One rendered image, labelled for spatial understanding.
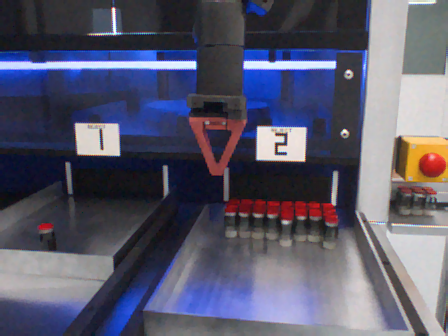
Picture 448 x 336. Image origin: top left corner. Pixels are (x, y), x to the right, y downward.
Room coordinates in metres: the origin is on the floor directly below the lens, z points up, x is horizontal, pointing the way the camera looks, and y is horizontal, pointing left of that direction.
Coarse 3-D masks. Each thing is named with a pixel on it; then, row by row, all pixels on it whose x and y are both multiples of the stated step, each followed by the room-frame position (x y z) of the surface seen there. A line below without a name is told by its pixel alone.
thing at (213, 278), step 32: (192, 256) 0.56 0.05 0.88; (224, 256) 0.56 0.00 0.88; (256, 256) 0.56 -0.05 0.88; (288, 256) 0.56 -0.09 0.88; (320, 256) 0.56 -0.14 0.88; (352, 256) 0.56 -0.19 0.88; (160, 288) 0.42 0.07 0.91; (192, 288) 0.47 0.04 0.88; (224, 288) 0.47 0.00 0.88; (256, 288) 0.47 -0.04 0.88; (288, 288) 0.47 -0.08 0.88; (320, 288) 0.47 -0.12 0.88; (352, 288) 0.47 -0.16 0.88; (384, 288) 0.44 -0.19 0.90; (160, 320) 0.37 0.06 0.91; (192, 320) 0.36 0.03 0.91; (224, 320) 0.36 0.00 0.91; (256, 320) 0.36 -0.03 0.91; (288, 320) 0.40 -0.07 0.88; (320, 320) 0.40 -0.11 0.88; (352, 320) 0.40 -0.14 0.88; (384, 320) 0.40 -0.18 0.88
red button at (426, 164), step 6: (426, 156) 0.66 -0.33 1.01; (432, 156) 0.66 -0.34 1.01; (438, 156) 0.66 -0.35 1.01; (420, 162) 0.67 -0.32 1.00; (426, 162) 0.66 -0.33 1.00; (432, 162) 0.65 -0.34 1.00; (438, 162) 0.65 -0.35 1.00; (444, 162) 0.65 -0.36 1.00; (420, 168) 0.67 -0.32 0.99; (426, 168) 0.66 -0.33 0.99; (432, 168) 0.65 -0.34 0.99; (438, 168) 0.65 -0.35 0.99; (444, 168) 0.65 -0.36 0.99; (426, 174) 0.66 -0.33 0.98; (432, 174) 0.66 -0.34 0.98; (438, 174) 0.65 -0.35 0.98
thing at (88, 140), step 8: (80, 128) 0.77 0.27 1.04; (88, 128) 0.77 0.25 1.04; (96, 128) 0.77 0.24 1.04; (104, 128) 0.77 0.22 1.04; (112, 128) 0.76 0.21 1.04; (80, 136) 0.77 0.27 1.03; (88, 136) 0.77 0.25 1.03; (96, 136) 0.77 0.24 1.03; (104, 136) 0.77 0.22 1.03; (112, 136) 0.76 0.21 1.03; (80, 144) 0.77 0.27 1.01; (88, 144) 0.77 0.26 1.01; (96, 144) 0.77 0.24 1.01; (104, 144) 0.77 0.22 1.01; (112, 144) 0.76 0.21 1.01; (80, 152) 0.77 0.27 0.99; (88, 152) 0.77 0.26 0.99; (96, 152) 0.77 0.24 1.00; (104, 152) 0.77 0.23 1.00; (112, 152) 0.76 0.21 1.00
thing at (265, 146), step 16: (272, 128) 0.72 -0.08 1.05; (288, 128) 0.72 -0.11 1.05; (304, 128) 0.72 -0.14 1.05; (256, 144) 0.73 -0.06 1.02; (272, 144) 0.72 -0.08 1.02; (288, 144) 0.72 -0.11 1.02; (304, 144) 0.72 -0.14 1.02; (272, 160) 0.72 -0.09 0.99; (288, 160) 0.72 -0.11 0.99; (304, 160) 0.72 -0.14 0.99
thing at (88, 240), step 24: (48, 192) 0.81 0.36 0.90; (168, 192) 0.77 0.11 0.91; (0, 216) 0.66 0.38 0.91; (24, 216) 0.72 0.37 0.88; (48, 216) 0.73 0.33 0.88; (72, 216) 0.73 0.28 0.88; (96, 216) 0.73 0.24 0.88; (120, 216) 0.73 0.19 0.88; (144, 216) 0.73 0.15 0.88; (0, 240) 0.62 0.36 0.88; (24, 240) 0.62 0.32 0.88; (72, 240) 0.62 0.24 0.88; (96, 240) 0.62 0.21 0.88; (120, 240) 0.62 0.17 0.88; (0, 264) 0.52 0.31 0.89; (24, 264) 0.51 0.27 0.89; (48, 264) 0.51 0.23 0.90; (72, 264) 0.50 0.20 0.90; (96, 264) 0.50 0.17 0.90
